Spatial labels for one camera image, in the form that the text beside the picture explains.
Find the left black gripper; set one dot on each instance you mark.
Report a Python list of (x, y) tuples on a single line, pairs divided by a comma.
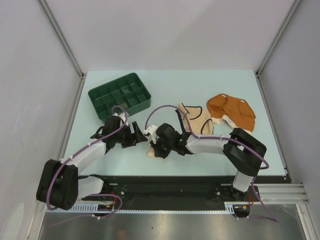
[(137, 137)]

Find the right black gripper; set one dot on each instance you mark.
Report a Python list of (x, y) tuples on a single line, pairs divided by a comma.
[(158, 153)]

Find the peach boxer underwear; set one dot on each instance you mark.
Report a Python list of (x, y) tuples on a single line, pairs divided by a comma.
[(151, 152)]

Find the beige navy-trimmed underwear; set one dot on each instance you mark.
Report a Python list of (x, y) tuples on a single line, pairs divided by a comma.
[(195, 118)]

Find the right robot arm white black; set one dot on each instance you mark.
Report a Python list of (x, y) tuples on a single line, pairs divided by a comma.
[(244, 151)]

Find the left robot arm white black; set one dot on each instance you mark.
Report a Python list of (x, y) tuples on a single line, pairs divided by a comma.
[(60, 183)]

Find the orange brown underwear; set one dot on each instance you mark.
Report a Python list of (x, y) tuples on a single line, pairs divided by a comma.
[(236, 112)]

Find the green compartment tray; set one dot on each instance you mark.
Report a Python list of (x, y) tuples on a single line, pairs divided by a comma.
[(127, 91)]

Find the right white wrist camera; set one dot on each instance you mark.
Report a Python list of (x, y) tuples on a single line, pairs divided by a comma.
[(150, 133)]

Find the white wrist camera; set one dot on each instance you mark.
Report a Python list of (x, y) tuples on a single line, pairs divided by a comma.
[(150, 133), (122, 117)]

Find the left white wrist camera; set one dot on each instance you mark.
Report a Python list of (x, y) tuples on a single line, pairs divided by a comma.
[(122, 117)]

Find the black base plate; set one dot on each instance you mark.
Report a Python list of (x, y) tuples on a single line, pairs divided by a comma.
[(177, 191)]

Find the white slotted cable duct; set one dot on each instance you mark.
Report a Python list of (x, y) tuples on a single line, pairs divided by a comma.
[(101, 209)]

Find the left aluminium frame post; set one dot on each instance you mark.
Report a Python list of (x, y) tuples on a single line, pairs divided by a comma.
[(48, 13)]

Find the aluminium frame post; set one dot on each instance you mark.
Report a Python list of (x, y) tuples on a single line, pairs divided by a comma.
[(48, 13), (279, 35)]

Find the right aluminium frame post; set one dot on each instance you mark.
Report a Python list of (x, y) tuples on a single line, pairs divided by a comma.
[(279, 35)]

